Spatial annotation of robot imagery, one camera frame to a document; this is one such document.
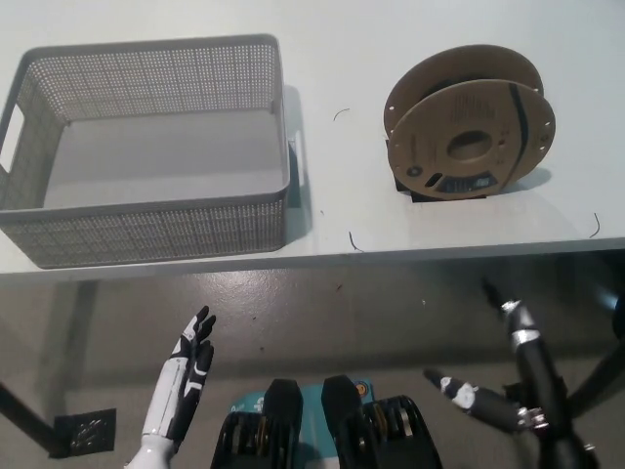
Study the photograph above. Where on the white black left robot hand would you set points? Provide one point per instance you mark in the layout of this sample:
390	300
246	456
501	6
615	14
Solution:
168	396

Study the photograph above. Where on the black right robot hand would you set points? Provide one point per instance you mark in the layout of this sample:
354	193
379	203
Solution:
537	381

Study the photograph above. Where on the brown cardboard filament spool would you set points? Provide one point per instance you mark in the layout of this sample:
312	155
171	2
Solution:
429	146

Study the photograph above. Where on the thin black filament scrap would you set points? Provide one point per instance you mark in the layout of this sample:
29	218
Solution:
352	242
598	225
342	110

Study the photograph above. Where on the grey perforated plastic basket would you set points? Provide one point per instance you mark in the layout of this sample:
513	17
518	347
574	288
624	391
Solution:
146	234

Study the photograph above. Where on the black teal robot body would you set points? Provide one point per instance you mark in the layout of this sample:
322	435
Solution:
342	430

